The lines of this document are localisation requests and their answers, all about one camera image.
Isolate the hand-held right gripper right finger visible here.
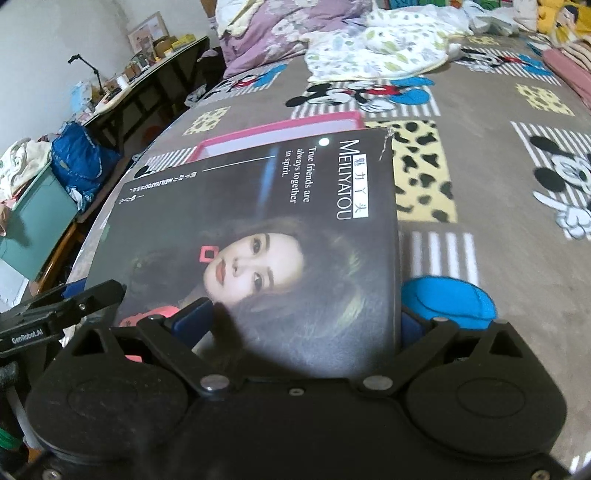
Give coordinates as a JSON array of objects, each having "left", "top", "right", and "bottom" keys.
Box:
[{"left": 358, "top": 309, "right": 532, "bottom": 398}]

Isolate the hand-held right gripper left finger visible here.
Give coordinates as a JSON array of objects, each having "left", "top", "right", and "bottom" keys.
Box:
[{"left": 83, "top": 298, "right": 232, "bottom": 396}]

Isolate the pink lid with portrait print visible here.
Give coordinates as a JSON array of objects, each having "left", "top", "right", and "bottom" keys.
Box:
[{"left": 88, "top": 127, "right": 402, "bottom": 374}]

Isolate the pink cardboard box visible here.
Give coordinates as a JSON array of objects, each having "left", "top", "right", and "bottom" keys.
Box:
[{"left": 191, "top": 111, "right": 365, "bottom": 163}]

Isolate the green cabinet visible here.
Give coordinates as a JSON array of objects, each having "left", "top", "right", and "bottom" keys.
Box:
[{"left": 0, "top": 161, "right": 79, "bottom": 282}]

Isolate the cream clothes pile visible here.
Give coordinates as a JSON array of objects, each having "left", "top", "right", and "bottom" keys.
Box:
[{"left": 0, "top": 137, "right": 52, "bottom": 204}]

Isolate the light blue plastic bag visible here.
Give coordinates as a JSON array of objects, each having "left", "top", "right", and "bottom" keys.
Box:
[{"left": 69, "top": 80, "right": 100, "bottom": 114}]

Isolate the dark desk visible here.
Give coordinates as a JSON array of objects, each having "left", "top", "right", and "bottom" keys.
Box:
[{"left": 83, "top": 36, "right": 218, "bottom": 153}]

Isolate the black desk lamp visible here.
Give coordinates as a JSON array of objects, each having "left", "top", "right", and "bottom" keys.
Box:
[{"left": 68, "top": 54, "right": 112, "bottom": 100}]

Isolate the pile of desk clutter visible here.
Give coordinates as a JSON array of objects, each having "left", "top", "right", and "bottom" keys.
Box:
[{"left": 88, "top": 32, "right": 195, "bottom": 112}]

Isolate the framed picture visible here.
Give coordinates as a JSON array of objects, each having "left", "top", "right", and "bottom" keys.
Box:
[{"left": 127, "top": 11, "right": 168, "bottom": 51}]

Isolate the white leaf-print blanket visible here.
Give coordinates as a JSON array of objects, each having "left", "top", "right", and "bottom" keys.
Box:
[{"left": 305, "top": 7, "right": 465, "bottom": 84}]

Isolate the pink folded blanket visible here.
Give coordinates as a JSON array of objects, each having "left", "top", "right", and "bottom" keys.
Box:
[{"left": 541, "top": 46, "right": 591, "bottom": 112}]

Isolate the purple floral quilt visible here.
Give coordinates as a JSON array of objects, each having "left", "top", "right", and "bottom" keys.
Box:
[{"left": 217, "top": 0, "right": 370, "bottom": 79}]

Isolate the cream white cloth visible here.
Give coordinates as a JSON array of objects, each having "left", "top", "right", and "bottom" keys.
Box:
[{"left": 216, "top": 0, "right": 264, "bottom": 35}]

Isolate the white plastic bag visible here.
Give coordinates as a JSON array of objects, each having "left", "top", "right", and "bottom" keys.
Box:
[{"left": 455, "top": 0, "right": 522, "bottom": 37}]

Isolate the yellow plush toy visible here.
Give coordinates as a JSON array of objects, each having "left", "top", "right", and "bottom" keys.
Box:
[{"left": 536, "top": 0, "right": 591, "bottom": 47}]

